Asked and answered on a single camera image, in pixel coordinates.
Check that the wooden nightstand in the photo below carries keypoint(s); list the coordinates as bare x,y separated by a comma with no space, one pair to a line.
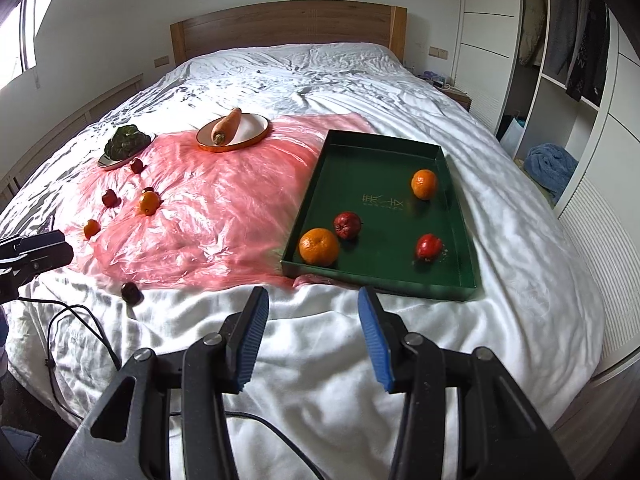
457,97

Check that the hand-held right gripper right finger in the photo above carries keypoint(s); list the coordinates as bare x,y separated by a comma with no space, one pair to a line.
375,340

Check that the wooden bed headboard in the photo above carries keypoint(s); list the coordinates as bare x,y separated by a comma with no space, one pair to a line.
280,30

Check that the orange rimmed white plate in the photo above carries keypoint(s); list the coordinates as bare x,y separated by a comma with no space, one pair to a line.
250,127

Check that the hanging beige garment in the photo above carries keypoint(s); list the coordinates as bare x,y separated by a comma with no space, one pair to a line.
532,15

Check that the red apple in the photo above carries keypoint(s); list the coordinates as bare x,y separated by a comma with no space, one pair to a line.
347,224
110,198
429,247
136,165

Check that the white patterned plate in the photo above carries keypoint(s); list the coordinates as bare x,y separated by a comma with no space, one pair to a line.
107,162

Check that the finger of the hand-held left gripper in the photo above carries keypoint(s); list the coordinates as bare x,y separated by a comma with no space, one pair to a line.
42,239
50,259

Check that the orange carrot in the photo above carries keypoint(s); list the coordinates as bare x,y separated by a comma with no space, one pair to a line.
227,122

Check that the white wardrobe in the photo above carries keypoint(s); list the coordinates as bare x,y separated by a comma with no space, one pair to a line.
490,25

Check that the white bedsheet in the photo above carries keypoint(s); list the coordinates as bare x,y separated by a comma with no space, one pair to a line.
310,80

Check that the red plastic sheet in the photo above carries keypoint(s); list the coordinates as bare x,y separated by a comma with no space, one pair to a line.
215,210

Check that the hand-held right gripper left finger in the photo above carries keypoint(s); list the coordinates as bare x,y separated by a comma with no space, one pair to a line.
252,340

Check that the green tray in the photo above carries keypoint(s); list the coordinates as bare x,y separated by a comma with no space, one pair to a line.
380,170

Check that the white bag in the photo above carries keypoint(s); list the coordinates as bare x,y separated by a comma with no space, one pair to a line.
512,135

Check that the hanging dark garment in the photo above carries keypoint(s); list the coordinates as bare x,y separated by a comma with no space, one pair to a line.
582,40

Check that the blue towel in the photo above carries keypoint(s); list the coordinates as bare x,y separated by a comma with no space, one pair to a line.
550,162

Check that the dark cloth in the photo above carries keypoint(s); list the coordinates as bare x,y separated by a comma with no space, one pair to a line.
17,455

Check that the orange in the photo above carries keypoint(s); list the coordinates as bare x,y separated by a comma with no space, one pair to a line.
91,228
424,184
149,203
319,246

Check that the dark green leafy vegetable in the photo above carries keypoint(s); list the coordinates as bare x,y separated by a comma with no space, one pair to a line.
125,142

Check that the beige wall socket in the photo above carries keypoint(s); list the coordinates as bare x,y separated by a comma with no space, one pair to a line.
438,51
161,61

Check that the window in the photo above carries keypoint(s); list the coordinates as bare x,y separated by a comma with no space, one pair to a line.
20,35

